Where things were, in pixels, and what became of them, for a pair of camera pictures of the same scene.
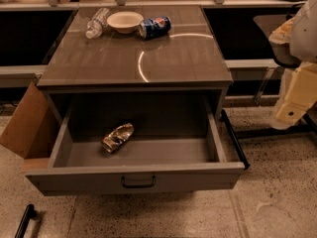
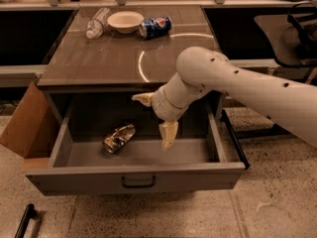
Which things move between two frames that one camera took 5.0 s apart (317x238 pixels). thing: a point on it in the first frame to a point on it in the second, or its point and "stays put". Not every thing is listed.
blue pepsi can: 154,27 stays put
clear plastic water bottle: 96,24 stays put
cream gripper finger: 301,94 to 169,102
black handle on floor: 30,213 stays put
